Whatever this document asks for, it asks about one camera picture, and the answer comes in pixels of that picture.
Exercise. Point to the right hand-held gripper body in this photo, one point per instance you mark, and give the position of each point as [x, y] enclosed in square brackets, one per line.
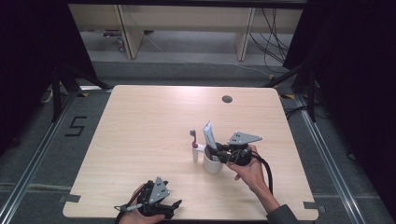
[239, 152]

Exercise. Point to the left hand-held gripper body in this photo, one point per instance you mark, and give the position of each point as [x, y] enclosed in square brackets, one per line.
[155, 194]

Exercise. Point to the white toothpaste tube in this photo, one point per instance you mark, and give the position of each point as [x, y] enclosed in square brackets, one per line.
[209, 133]

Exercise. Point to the pink toothbrush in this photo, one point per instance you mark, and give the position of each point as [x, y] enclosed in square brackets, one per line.
[194, 140]

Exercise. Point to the person's right hand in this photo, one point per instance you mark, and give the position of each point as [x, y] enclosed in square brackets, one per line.
[252, 174]

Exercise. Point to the person's left hand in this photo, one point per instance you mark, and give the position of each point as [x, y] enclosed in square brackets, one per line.
[137, 219]

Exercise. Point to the yellow black floor tape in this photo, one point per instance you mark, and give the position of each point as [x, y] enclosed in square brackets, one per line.
[82, 94]
[288, 96]

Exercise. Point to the grey tape piece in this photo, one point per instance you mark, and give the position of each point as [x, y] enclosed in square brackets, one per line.
[71, 198]
[311, 205]

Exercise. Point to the black metal stand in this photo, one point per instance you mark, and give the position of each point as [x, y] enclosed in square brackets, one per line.
[311, 93]
[56, 93]

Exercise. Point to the dark curtain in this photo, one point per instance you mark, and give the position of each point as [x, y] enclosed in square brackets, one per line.
[358, 77]
[28, 62]

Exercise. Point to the aluminium floor rail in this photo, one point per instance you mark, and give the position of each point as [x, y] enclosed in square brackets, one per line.
[330, 161]
[31, 168]

